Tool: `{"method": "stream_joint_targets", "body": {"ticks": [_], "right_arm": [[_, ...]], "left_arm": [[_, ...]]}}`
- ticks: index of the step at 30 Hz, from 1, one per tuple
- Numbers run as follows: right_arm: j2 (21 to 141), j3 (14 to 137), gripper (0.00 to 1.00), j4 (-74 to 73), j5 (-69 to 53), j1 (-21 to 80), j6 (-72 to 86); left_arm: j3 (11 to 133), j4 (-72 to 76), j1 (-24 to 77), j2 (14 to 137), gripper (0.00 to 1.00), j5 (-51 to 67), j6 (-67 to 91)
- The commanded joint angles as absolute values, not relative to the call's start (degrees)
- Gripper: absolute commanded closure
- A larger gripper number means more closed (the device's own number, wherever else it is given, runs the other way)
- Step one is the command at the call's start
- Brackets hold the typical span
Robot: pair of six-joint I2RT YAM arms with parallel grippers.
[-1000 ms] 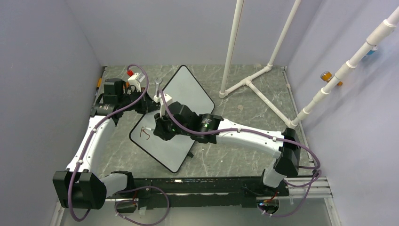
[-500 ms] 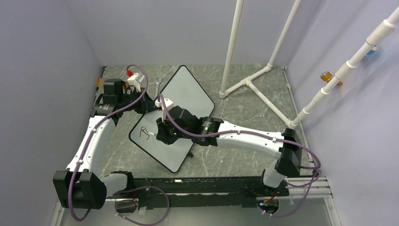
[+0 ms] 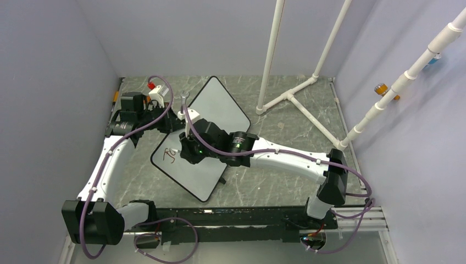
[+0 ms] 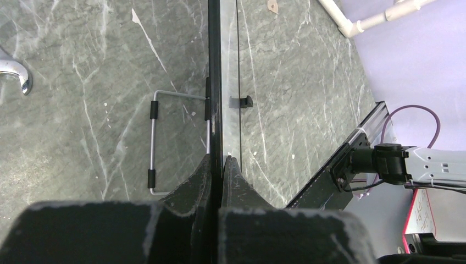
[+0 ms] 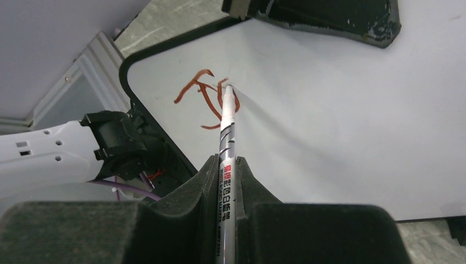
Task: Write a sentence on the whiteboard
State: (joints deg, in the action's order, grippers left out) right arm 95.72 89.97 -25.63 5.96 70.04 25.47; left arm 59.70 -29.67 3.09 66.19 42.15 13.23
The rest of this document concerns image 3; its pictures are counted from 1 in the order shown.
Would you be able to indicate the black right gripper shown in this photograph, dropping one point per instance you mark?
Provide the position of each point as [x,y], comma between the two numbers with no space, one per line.
[187,152]

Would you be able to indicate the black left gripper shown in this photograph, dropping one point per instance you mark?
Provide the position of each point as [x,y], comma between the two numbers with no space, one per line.
[171,122]

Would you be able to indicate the white framed whiteboard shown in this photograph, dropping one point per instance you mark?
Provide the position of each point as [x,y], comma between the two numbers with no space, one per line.
[215,104]

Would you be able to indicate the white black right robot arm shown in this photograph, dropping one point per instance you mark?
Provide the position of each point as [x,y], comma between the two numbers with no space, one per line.
[241,149]

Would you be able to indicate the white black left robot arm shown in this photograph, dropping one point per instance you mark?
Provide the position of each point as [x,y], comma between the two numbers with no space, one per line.
[91,218]

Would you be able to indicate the silver open-end wrench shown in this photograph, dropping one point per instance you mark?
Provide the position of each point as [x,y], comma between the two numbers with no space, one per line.
[184,96]

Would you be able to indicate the orange black edge tool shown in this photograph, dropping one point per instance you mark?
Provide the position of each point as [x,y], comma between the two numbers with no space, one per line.
[115,98]

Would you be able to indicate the white diagonal PVC pipe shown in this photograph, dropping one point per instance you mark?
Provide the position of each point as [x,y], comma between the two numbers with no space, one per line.
[445,37]

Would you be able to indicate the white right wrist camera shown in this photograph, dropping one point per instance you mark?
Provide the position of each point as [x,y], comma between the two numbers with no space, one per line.
[189,116]

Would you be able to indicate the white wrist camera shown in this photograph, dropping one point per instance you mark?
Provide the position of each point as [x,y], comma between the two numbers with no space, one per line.
[189,116]
[157,93]

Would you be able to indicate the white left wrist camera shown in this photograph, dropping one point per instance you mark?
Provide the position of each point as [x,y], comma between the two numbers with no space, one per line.
[157,93]

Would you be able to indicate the white PVC pipe frame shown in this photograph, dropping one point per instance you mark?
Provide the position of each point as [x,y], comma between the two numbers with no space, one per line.
[311,39]

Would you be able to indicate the orange yellow wall fitting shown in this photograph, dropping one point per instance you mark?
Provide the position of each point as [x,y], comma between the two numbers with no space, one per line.
[381,89]

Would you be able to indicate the blue wall fitting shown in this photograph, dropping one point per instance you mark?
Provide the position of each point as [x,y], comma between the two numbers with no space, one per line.
[436,58]

